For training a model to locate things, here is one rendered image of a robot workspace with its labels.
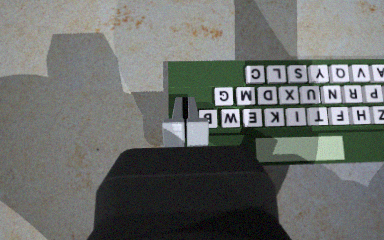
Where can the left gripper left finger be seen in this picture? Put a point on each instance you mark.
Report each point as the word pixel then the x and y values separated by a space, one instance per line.
pixel 174 130

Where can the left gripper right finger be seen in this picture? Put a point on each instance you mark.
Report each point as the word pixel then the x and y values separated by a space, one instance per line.
pixel 197 129

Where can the green keyboard base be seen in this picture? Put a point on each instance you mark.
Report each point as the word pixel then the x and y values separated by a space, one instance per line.
pixel 288 112

